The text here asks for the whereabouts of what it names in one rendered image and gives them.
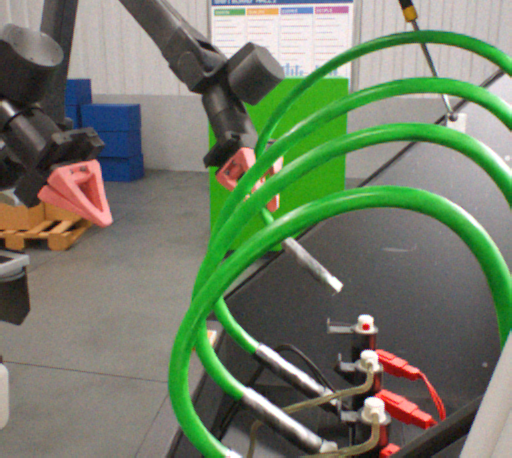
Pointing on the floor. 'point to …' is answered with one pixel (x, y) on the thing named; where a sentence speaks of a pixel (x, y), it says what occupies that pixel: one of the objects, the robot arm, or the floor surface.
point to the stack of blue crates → (108, 131)
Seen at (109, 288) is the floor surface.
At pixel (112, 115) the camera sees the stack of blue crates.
